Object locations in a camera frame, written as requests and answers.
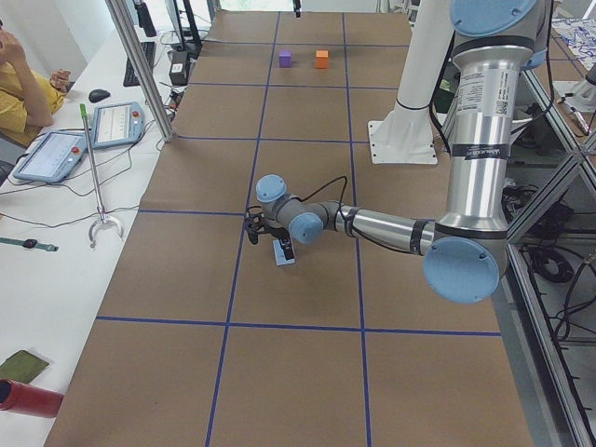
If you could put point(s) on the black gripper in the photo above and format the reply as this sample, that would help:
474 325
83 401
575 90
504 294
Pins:
284 237

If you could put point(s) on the light blue foam block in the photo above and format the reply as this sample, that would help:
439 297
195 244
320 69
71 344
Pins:
279 257

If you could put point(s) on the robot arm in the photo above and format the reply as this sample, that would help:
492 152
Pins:
490 43

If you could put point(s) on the purple foam block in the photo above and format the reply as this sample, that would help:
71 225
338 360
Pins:
285 58

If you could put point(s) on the orange foam block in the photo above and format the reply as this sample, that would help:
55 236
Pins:
322 59

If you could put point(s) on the reacher grabber tool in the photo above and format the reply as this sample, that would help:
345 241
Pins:
104 218

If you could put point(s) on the black power adapter box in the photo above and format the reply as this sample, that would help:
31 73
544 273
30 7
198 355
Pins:
179 68

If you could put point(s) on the right teach pendant tablet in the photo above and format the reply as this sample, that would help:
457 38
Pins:
117 124

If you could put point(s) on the teach pendant tablet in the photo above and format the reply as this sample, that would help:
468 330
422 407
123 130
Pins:
53 158
117 124

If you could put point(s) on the black computer mouse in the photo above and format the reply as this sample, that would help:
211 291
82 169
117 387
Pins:
98 95

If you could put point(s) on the left teach pendant tablet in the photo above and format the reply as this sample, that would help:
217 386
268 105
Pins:
53 158

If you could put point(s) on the green bean bag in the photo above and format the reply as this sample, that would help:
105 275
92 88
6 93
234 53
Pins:
23 367

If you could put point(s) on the person in yellow shirt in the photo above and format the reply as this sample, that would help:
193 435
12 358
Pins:
28 100

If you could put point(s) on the red water bottle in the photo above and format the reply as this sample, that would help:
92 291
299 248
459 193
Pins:
25 399

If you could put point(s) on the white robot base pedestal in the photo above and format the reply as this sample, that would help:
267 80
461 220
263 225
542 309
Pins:
405 136

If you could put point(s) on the aluminium frame post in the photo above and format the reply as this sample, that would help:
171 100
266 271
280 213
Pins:
130 41

